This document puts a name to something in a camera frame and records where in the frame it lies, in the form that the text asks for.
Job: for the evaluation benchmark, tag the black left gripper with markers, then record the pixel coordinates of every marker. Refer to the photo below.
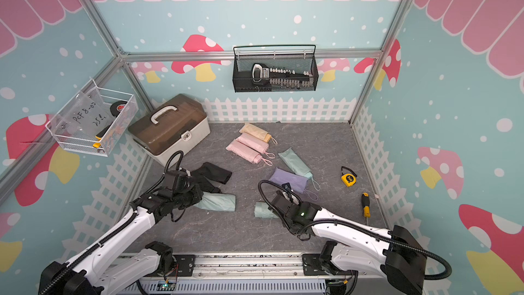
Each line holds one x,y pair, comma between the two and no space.
197,196

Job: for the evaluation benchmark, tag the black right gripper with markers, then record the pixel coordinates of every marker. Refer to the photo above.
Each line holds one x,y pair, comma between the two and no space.
301,206

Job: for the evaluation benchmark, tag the black umbrella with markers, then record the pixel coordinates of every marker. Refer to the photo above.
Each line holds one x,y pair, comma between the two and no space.
205,185

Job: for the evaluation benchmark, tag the lilac sleeved umbrella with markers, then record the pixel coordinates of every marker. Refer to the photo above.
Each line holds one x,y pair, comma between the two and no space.
297,183

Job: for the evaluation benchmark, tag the mint green sleeve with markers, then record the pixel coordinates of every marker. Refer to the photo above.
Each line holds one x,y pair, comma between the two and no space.
218,202

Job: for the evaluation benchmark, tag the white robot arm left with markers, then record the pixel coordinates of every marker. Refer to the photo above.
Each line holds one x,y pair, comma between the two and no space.
90,271

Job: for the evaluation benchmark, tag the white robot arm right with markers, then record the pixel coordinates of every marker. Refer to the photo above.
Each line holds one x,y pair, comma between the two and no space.
353,248

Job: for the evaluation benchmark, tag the mint green sleeved umbrella right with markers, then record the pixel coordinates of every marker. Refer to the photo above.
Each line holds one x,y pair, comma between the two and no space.
298,166

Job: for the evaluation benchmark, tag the yellow tape measure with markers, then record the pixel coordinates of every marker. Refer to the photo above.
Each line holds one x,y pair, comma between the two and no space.
348,176

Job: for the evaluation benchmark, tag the brown lidded white toolbox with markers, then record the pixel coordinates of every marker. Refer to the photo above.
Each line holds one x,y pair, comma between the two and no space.
178,124

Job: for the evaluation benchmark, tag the pink sleeved umbrella rear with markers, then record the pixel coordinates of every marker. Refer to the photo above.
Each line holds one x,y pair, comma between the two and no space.
256,144

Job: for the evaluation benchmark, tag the beige sleeved umbrella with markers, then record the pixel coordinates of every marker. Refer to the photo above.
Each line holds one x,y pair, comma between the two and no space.
258,133

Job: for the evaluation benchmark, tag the yellow black tool in bin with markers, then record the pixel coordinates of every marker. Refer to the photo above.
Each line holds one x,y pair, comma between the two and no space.
106,139

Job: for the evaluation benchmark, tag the black tape roll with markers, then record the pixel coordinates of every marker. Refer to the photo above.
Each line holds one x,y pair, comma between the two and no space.
117,107

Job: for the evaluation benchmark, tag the socket set in basket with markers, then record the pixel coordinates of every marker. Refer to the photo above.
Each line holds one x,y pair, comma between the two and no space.
275,79

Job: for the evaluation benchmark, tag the yellow handled screwdriver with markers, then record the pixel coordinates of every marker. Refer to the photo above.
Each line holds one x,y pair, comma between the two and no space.
365,203

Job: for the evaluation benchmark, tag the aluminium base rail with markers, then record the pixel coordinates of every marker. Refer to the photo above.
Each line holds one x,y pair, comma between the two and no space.
256,273

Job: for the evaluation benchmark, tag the clear acrylic wall bin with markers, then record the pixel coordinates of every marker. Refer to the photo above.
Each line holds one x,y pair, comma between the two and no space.
77,123

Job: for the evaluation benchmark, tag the black wire wall basket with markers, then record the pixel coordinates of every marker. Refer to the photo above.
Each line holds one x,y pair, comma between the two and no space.
299,58

